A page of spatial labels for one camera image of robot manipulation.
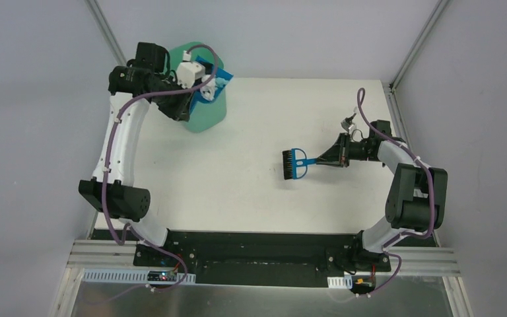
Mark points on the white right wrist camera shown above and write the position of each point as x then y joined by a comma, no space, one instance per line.
348,124

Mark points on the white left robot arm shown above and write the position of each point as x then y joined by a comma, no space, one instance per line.
110,189

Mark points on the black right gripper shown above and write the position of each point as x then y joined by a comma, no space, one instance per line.
338,154

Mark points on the aluminium frame rail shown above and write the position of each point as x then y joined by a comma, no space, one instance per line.
106,254

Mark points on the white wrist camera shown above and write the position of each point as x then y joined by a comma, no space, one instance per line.
348,124
188,71

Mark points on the green plastic bin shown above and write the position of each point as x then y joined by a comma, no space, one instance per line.
205,116

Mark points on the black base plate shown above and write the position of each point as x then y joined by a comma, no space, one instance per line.
272,259

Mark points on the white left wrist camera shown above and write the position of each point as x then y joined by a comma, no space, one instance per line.
188,71

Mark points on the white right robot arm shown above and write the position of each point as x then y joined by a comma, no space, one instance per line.
416,199

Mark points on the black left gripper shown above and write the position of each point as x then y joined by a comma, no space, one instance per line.
181,111

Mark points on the blue plastic dustpan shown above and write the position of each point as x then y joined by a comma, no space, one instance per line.
221,72

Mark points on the light blue scrap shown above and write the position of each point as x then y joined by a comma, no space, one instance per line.
221,82

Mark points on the blue hand brush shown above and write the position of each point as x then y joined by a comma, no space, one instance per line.
295,163

